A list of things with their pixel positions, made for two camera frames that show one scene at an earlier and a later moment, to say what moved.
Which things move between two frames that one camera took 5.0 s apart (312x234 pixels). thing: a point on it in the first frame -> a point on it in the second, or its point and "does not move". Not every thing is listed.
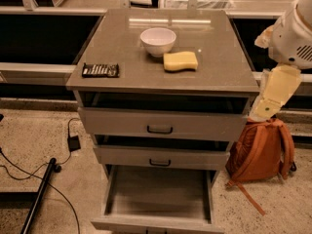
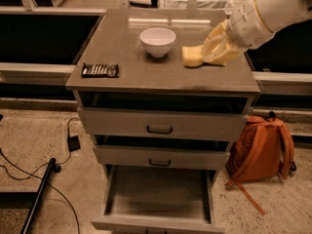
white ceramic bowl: [158, 40] does not move
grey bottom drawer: [157, 199] does not move
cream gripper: [290, 40] -> [248, 25]
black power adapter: [73, 142] does not move
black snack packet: [100, 70] does not move
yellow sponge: [177, 61] -> [192, 56]
